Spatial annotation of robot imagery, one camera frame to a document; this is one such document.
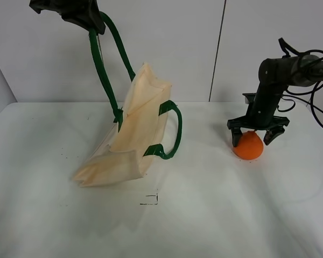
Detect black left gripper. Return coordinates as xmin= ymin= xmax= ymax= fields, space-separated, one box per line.
xmin=29 ymin=0 xmax=106 ymax=34

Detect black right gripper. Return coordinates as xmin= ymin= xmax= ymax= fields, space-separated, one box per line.
xmin=227 ymin=85 xmax=290 ymax=147

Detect orange fruit with stem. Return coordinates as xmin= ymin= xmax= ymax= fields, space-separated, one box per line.
xmin=233 ymin=131 xmax=264 ymax=160

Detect white linen bag green handles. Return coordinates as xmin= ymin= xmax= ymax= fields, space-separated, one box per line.
xmin=73 ymin=12 xmax=182 ymax=187

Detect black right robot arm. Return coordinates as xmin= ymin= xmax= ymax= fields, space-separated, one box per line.
xmin=227 ymin=54 xmax=323 ymax=147

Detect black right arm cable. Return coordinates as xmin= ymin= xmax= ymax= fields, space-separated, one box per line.
xmin=278 ymin=37 xmax=323 ymax=135

